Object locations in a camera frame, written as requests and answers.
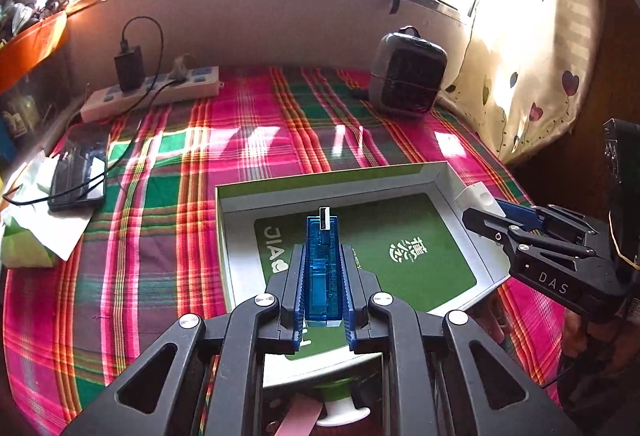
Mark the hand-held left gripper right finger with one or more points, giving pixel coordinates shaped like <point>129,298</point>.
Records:
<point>348,288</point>

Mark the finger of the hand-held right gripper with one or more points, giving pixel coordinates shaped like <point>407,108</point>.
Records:
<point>482,221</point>
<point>517,213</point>

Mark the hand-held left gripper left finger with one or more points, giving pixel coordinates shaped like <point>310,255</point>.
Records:
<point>298,288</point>

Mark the white charger adapter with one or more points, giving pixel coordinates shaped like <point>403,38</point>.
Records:
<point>472,198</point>

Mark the blue translucent card reader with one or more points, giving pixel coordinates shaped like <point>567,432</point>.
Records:
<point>322,276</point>

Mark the green and white cardboard box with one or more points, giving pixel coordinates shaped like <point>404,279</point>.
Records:
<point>425,236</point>

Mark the pink plastic clip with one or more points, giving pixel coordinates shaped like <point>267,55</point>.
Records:
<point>300,418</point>

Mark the white plastic piece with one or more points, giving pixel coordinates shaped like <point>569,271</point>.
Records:
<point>345,413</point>

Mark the pink plaid blanket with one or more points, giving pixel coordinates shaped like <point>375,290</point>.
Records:
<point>165,226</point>

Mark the grey portable fan heater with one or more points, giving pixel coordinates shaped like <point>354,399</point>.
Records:
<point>407,71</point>

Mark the cream curtain with heart print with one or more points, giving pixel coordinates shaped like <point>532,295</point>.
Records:
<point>530,41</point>

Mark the white power strip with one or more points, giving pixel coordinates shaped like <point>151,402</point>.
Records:
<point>150,94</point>

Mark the white plug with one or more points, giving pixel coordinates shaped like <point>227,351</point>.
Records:
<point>180,71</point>

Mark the black smartphone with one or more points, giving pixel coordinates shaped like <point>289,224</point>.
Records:
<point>80,166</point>

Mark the white crumpled paper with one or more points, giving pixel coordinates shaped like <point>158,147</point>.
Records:
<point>45,226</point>

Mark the black charger brick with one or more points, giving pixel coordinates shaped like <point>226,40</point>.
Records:
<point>129,69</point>

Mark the green package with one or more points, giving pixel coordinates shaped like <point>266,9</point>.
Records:
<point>22,248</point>

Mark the dark glass case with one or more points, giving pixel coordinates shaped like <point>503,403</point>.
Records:
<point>30,111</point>

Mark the orange box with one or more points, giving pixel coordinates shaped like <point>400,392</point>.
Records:
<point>30,49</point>

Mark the pile of small clutter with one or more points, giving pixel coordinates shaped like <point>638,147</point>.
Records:
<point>30,9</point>

